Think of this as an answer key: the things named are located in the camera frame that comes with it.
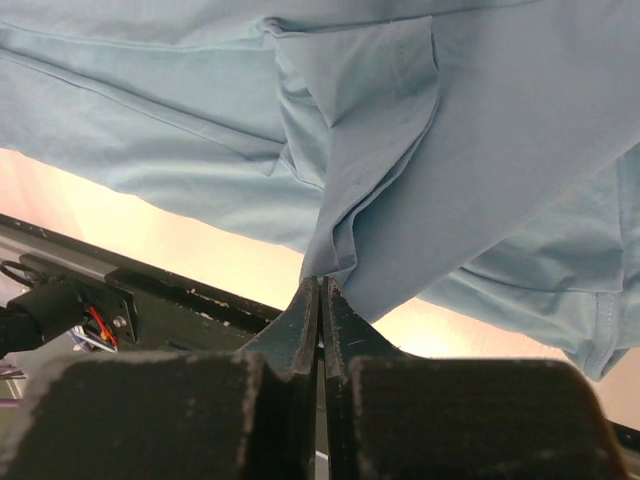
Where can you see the light blue t shirt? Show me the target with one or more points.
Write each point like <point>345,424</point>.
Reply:
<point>481,155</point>

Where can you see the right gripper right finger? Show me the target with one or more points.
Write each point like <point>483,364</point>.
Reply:
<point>396,416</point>

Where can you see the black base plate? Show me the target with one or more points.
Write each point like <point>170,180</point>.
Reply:
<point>132,306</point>

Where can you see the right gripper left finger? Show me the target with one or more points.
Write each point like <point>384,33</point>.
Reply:
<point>249,414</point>

